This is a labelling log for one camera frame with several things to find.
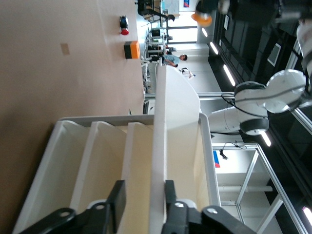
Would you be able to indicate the orange button enclosure box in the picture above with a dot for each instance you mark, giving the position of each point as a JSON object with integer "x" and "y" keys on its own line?
{"x": 132, "y": 50}

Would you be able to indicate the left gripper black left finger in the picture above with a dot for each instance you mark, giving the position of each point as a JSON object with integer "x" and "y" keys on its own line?
{"x": 117, "y": 207}

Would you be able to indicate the long ceiling light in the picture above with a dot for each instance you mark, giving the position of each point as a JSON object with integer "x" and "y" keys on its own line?
{"x": 204, "y": 32}
{"x": 214, "y": 48}
{"x": 229, "y": 75}
{"x": 265, "y": 139}

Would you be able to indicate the white lowest cabinet drawer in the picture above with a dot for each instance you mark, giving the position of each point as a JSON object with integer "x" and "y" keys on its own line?
{"x": 63, "y": 158}

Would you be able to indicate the person in teal shirt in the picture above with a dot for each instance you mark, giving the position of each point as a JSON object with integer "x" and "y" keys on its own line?
{"x": 171, "y": 59}

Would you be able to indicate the aluminium profile frame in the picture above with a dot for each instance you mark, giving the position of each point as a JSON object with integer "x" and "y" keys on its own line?
{"x": 253, "y": 170}

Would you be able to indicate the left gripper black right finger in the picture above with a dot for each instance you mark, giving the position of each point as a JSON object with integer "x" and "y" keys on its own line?
{"x": 178, "y": 219}

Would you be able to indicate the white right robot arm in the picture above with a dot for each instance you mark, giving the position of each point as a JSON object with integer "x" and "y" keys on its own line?
{"x": 251, "y": 97}

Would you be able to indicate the white drawer cabinet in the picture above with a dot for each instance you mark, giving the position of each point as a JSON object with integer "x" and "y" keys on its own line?
{"x": 209, "y": 158}

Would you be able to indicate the brown tape patch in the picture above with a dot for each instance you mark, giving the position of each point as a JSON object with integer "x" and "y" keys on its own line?
{"x": 65, "y": 48}

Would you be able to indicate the red push button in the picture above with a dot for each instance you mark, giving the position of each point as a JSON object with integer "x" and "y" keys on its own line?
{"x": 124, "y": 25}

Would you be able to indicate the blue red wall poster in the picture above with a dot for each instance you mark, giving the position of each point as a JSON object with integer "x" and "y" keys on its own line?
{"x": 216, "y": 159}

